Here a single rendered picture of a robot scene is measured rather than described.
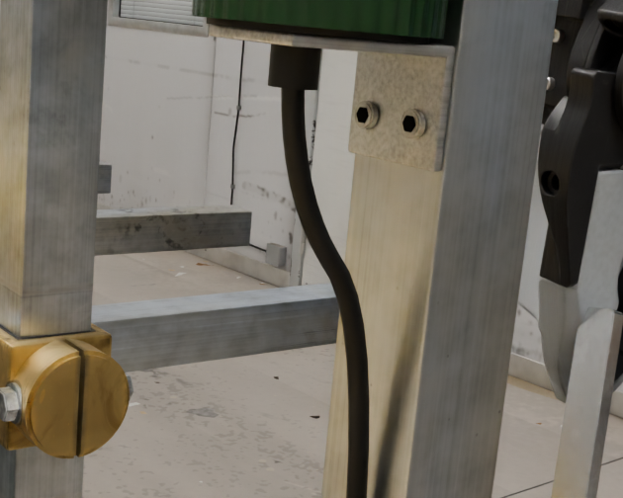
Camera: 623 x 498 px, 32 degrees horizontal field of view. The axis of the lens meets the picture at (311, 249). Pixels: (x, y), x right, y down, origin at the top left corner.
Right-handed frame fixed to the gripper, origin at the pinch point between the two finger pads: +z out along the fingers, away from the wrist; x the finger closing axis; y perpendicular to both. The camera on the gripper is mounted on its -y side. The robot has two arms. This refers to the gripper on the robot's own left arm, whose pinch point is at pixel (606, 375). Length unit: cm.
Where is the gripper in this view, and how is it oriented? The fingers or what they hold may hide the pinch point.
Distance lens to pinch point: 40.7
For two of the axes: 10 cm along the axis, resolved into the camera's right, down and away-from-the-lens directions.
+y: -5.7, -2.9, 7.7
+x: -8.1, 0.4, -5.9
